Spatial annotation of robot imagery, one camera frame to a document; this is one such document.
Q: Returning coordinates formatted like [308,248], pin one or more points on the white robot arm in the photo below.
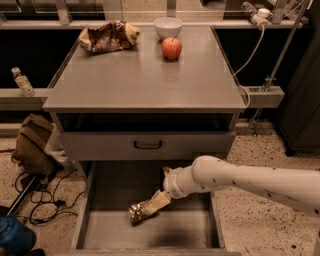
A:
[295,188]

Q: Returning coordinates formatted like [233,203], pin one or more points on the red apple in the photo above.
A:
[171,48]

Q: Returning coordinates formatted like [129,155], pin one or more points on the clear plastic water bottle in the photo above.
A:
[22,82]

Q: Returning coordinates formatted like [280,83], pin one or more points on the metal tripod pole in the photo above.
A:
[269,80]

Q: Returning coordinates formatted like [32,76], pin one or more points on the white bowl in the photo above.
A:
[168,27]

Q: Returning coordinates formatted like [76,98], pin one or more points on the grey drawer cabinet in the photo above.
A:
[140,91]

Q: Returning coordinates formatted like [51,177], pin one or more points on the open grey lower drawer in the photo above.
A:
[186,227]

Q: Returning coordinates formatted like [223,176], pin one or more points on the closed grey upper drawer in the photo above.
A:
[99,146]

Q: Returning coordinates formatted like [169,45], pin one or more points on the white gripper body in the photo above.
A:
[170,184]

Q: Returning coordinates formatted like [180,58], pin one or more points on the orange soda can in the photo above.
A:
[141,211]

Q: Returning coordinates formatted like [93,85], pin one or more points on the brown backpack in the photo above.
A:
[30,146]

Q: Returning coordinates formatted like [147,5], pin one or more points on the blue plastic container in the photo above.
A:
[15,237]

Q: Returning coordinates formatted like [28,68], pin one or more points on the crumpled brown chip bag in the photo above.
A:
[115,35]

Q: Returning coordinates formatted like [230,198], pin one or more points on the black drawer handle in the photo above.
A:
[147,146]

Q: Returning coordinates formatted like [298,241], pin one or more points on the white power strip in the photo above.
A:
[258,17]

